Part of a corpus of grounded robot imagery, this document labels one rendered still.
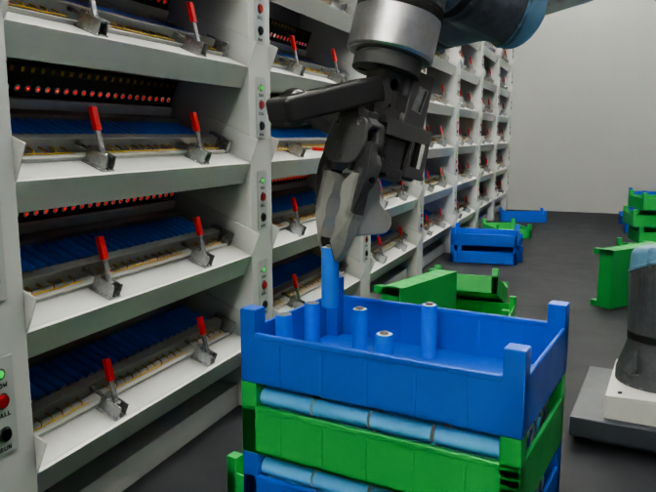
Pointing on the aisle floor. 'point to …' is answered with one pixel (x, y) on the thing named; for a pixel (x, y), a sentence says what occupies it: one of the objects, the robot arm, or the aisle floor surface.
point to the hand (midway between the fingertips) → (328, 246)
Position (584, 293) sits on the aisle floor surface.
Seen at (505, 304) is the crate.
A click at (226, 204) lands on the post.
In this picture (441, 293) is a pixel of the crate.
